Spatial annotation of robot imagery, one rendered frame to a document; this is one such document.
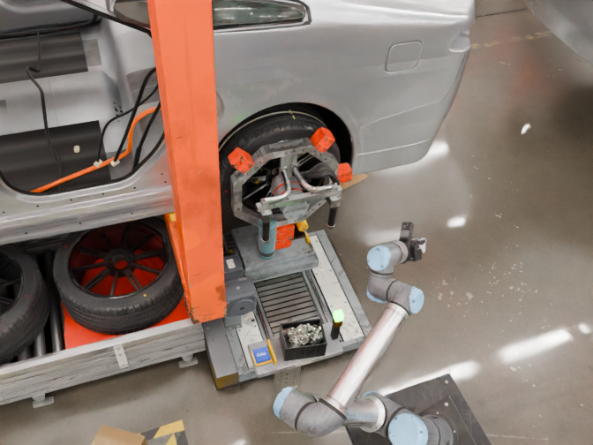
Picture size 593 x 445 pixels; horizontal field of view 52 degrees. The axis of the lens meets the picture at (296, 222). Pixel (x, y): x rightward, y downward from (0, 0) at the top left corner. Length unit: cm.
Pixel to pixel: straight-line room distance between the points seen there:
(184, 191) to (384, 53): 115
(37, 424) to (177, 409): 69
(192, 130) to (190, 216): 42
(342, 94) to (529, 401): 194
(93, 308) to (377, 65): 176
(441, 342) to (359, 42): 179
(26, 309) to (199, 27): 181
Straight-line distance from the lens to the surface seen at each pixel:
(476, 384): 356
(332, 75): 278
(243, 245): 357
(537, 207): 458
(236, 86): 264
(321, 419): 216
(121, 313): 307
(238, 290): 316
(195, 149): 210
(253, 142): 285
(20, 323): 316
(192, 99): 196
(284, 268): 356
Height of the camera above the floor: 300
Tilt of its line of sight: 48 degrees down
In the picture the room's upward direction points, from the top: 5 degrees clockwise
